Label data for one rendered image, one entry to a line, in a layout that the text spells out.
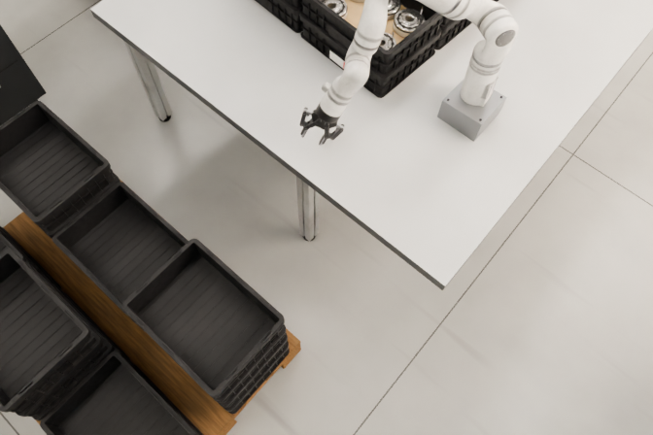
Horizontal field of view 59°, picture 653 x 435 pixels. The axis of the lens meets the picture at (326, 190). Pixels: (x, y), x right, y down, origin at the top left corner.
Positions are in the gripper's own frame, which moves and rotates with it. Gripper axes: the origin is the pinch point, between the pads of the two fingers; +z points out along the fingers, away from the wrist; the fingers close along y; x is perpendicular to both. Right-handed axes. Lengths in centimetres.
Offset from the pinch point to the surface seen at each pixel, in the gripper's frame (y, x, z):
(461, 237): 50, -21, -8
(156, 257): -30, -27, 59
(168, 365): -11, -52, 84
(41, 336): -52, -63, 64
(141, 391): -17, -66, 76
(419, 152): 33.3, 4.9, -8.0
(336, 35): -4.8, 30.8, -16.3
